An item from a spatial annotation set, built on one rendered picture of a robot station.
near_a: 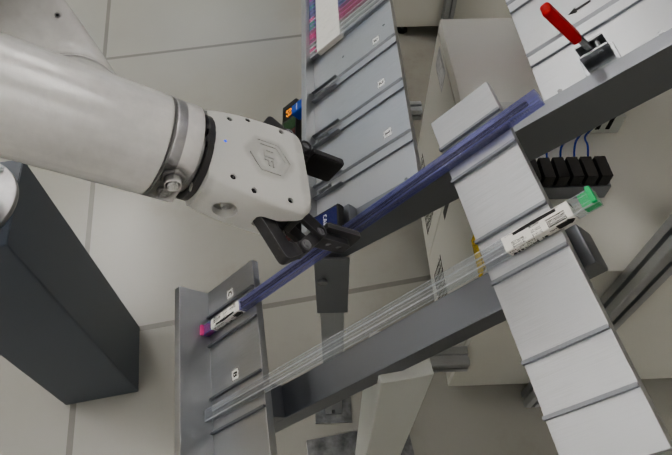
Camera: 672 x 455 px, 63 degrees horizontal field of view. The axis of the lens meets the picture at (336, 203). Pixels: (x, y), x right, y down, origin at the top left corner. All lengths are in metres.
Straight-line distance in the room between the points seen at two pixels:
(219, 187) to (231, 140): 0.05
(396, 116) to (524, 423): 0.94
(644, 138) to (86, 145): 1.05
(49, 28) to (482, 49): 1.00
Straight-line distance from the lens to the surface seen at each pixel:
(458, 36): 1.36
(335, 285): 0.82
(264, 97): 2.11
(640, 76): 0.66
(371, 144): 0.83
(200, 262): 1.69
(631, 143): 1.23
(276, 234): 0.47
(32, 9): 0.51
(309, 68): 1.07
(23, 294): 1.11
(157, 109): 0.44
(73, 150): 0.43
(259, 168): 0.47
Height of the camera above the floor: 1.41
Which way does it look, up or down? 53 degrees down
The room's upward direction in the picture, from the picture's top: straight up
